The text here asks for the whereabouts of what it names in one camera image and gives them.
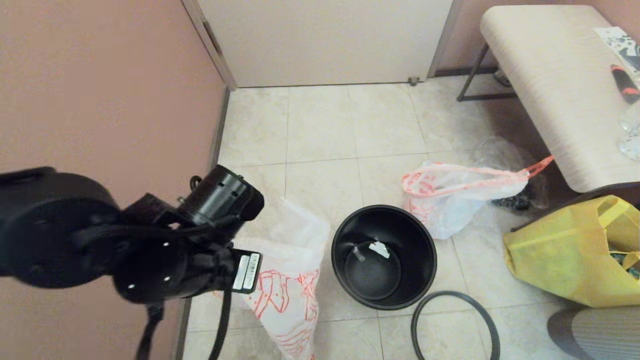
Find white trash bag red print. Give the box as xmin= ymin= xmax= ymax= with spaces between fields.
xmin=212 ymin=197 xmax=332 ymax=360

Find used white drawstring trash bag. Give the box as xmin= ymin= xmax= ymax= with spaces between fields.
xmin=401 ymin=156 xmax=555 ymax=241

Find grey bin ring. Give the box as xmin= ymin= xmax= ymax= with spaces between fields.
xmin=411 ymin=291 xmax=501 ymax=360

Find black trash bin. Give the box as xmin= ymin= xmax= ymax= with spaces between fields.
xmin=331 ymin=205 xmax=438 ymax=311

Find clear plastic bag dark contents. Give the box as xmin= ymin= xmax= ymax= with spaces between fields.
xmin=470 ymin=136 xmax=548 ymax=211

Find yellow plastic shopping bag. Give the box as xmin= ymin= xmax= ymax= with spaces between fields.
xmin=502 ymin=195 xmax=640 ymax=308

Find white door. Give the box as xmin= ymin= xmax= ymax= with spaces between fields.
xmin=197 ymin=0 xmax=453 ymax=88

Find beige wooden table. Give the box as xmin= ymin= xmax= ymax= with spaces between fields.
xmin=480 ymin=5 xmax=640 ymax=194

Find grey ribbed round object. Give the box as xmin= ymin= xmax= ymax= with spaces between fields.
xmin=546 ymin=306 xmax=640 ymax=360

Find clear crumpled plastic wrap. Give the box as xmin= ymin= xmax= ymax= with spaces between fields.
xmin=616 ymin=100 xmax=640 ymax=162

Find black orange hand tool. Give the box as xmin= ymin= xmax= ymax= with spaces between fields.
xmin=609 ymin=64 xmax=640 ymax=105

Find black white printed paper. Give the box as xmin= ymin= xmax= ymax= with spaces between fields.
xmin=592 ymin=26 xmax=640 ymax=75

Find black cable with connector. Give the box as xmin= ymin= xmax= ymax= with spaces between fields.
xmin=207 ymin=280 xmax=236 ymax=360

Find long black arm cable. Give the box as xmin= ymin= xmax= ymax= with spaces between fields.
xmin=134 ymin=295 xmax=167 ymax=360

